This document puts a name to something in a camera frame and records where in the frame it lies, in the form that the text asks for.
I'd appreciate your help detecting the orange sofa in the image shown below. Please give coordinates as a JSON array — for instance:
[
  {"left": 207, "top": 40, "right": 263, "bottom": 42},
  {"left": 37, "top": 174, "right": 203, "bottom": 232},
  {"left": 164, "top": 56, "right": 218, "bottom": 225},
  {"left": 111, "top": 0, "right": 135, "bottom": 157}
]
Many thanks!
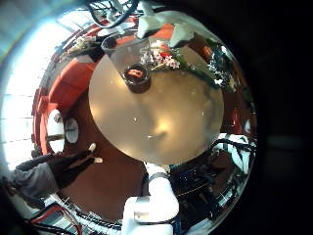
[{"left": 45, "top": 22, "right": 175, "bottom": 114}]

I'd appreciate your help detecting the red plastic object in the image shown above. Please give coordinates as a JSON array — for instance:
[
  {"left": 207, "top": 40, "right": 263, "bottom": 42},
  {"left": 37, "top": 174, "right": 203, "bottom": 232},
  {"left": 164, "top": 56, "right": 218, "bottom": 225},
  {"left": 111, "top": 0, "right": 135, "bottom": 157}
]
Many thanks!
[{"left": 231, "top": 109, "right": 243, "bottom": 135}]

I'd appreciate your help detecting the grey round side table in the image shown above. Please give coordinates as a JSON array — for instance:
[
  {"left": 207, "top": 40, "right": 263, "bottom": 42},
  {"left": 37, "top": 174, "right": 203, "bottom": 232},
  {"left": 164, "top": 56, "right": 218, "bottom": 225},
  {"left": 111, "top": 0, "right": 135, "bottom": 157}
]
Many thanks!
[{"left": 64, "top": 117, "right": 80, "bottom": 145}]

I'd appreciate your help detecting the red cable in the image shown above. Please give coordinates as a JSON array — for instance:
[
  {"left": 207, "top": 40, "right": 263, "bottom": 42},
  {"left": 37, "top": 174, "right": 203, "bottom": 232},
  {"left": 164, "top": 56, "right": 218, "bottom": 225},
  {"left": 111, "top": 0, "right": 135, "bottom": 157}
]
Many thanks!
[{"left": 29, "top": 203, "right": 83, "bottom": 235}]

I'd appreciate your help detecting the flower bouquet with green stems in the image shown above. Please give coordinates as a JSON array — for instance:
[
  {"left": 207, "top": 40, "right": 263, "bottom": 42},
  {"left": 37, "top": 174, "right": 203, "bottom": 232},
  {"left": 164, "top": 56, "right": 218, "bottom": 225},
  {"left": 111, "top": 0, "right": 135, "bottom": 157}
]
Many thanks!
[{"left": 140, "top": 39, "right": 220, "bottom": 90}]

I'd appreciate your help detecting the person in grey top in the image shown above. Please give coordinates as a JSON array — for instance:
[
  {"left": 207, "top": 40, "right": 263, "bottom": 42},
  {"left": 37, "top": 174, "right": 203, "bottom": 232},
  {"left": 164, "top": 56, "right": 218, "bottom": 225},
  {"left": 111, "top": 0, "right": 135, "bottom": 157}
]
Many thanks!
[{"left": 1, "top": 142, "right": 105, "bottom": 211}]

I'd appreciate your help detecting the black control box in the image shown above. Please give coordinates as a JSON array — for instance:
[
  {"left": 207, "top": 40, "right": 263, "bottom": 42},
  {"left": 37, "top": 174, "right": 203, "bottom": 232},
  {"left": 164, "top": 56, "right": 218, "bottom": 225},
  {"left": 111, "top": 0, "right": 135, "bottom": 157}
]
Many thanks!
[{"left": 169, "top": 163, "right": 230, "bottom": 213}]

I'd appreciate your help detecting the black cable of left hand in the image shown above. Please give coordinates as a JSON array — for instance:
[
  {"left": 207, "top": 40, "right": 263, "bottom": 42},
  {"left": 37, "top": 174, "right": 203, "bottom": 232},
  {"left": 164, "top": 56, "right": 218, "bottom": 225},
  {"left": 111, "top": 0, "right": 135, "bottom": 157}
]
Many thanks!
[{"left": 85, "top": 0, "right": 140, "bottom": 29}]

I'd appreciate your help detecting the flower planter by sofa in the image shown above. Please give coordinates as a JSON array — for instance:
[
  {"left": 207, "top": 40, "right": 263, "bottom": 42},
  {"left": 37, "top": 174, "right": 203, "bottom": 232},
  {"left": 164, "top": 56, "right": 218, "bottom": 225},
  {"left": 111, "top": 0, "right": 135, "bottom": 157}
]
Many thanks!
[{"left": 65, "top": 34, "right": 100, "bottom": 59}]

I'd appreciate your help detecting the white round side table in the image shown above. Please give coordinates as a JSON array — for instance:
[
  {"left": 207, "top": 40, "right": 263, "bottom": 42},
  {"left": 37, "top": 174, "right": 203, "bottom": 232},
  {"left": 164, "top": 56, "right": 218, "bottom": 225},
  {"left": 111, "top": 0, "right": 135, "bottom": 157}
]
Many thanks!
[{"left": 46, "top": 109, "right": 67, "bottom": 155}]

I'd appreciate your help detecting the orange round pouf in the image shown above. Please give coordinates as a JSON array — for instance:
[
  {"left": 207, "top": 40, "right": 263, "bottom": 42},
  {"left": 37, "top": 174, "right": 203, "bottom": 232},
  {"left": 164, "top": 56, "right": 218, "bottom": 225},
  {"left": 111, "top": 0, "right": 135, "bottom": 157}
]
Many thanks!
[{"left": 201, "top": 45, "right": 213, "bottom": 61}]

